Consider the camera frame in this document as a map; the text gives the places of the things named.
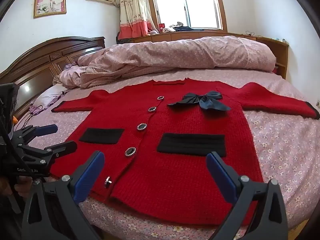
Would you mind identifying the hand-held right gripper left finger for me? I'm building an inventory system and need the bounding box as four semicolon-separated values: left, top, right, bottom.
21;151;105;240

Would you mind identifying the floral curtain with red hem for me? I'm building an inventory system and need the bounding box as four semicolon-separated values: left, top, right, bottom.
118;0;153;40

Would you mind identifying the bed with pink floral sheet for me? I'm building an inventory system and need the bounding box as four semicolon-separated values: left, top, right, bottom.
15;67;320;240

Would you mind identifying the dark wooden headboard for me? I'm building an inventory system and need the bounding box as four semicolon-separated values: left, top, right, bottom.
0;36;106;120

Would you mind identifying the wooden window ledge cabinet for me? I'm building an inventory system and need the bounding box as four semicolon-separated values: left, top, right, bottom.
116;30;289;79

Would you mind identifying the white pillow with purple flowers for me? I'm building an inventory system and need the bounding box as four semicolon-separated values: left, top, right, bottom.
30;84;68;115

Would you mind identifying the pink floral duvet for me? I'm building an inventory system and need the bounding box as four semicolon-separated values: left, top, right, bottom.
52;35;277;89

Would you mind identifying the framed wedding photo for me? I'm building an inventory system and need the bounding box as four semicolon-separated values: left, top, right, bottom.
34;0;67;18

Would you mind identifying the thin dark cable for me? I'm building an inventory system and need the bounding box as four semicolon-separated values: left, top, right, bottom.
17;105;43;130

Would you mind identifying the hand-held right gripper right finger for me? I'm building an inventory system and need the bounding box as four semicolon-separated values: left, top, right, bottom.
206;151;289;240

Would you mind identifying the pile of clothes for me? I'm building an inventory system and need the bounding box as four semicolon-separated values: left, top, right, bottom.
162;21;204;33

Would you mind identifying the person's left hand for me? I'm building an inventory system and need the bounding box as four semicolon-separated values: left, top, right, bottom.
0;176;33;198

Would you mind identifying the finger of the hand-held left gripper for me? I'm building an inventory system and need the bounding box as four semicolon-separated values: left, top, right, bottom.
12;124;58;143
15;141;77;171

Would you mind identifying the black satin bow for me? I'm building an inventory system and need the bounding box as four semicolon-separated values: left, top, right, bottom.
167;90;232;112

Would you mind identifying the red knitted cardigan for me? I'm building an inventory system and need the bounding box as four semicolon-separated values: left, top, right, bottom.
51;78;320;227

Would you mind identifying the wooden framed window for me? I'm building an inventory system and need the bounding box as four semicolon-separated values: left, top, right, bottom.
149;0;228;32

